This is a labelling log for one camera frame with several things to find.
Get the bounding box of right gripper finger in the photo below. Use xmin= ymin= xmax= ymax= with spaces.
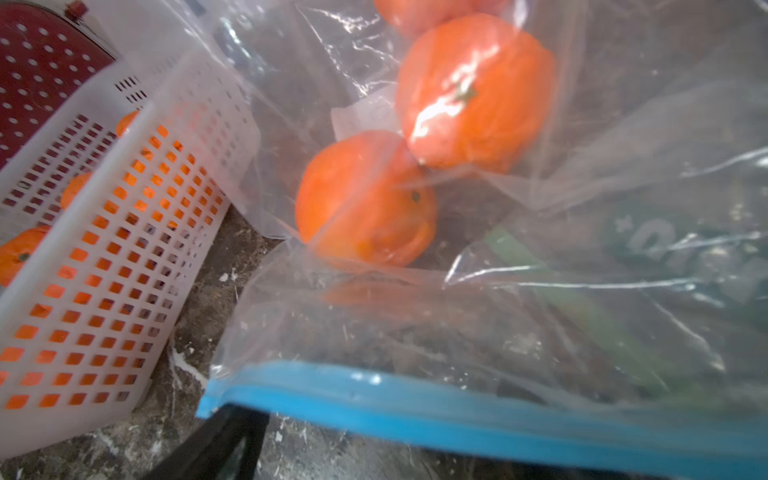
xmin=144 ymin=404 xmax=270 ymax=479

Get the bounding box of white perforated plastic basket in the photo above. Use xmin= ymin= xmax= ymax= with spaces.
xmin=1 ymin=48 xmax=260 ymax=459

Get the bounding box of clear zip-top bag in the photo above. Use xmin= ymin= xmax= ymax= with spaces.
xmin=89 ymin=0 xmax=768 ymax=480

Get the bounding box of orange in clear bag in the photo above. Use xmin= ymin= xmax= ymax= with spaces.
xmin=295 ymin=130 xmax=438 ymax=267
xmin=373 ymin=0 xmax=508 ymax=37
xmin=395 ymin=13 xmax=556 ymax=173

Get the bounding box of red dotted toaster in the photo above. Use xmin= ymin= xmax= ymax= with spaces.
xmin=1 ymin=1 xmax=114 ymax=166

